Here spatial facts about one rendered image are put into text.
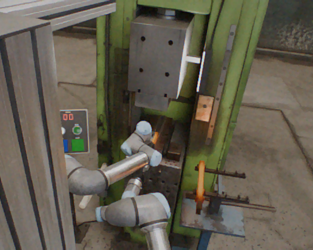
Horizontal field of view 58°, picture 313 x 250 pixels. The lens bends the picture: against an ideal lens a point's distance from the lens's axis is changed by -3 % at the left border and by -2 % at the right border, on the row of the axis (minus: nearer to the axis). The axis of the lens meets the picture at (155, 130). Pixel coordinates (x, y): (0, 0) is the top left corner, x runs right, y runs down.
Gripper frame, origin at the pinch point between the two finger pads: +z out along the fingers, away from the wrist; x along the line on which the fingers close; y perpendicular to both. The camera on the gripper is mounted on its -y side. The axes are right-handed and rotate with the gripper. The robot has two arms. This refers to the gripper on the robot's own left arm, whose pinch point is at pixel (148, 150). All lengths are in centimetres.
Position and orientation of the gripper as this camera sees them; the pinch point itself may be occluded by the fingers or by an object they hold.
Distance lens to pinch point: 183.3
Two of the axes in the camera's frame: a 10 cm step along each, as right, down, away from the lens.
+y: -2.3, 8.6, -4.6
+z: 0.3, 4.8, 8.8
